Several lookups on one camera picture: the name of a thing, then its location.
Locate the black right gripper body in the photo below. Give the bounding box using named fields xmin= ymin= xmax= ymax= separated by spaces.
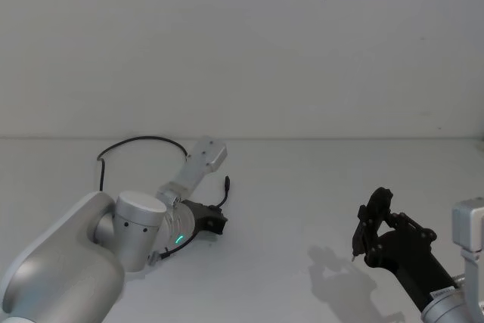
xmin=364 ymin=227 xmax=458 ymax=312

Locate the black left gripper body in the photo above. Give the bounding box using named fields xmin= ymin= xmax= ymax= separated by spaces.
xmin=183 ymin=200 xmax=229 ymax=237

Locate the long black looping cable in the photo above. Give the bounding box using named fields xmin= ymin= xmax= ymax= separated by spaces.
xmin=97 ymin=135 xmax=189 ymax=192

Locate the white table cloth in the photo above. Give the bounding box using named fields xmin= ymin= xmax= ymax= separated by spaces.
xmin=0 ymin=136 xmax=484 ymax=323

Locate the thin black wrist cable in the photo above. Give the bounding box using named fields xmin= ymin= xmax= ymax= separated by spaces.
xmin=148 ymin=232 xmax=198 ymax=264

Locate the plain pale wall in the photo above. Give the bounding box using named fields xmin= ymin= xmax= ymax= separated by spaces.
xmin=0 ymin=0 xmax=484 ymax=141

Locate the short black cable with plug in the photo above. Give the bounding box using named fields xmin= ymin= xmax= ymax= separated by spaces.
xmin=209 ymin=175 xmax=233 ymax=211

